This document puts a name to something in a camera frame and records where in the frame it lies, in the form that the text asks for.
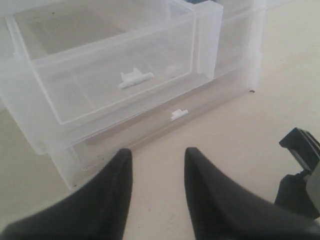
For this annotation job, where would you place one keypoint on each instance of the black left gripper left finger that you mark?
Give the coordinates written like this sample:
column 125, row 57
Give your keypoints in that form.
column 97, row 211

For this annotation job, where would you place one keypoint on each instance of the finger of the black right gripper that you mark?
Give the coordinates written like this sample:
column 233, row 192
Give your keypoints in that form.
column 304, row 147

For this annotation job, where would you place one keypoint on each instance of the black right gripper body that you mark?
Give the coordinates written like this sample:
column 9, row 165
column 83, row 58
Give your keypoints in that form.
column 292, row 195

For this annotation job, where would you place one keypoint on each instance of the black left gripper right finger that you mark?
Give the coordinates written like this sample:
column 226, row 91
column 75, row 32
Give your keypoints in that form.
column 221, row 209

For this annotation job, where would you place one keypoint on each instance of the bottom clear wide drawer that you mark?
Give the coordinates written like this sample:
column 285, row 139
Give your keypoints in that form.
column 78, row 163

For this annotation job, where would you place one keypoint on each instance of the white plastic drawer cabinet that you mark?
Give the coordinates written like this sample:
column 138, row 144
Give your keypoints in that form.
column 48, row 140

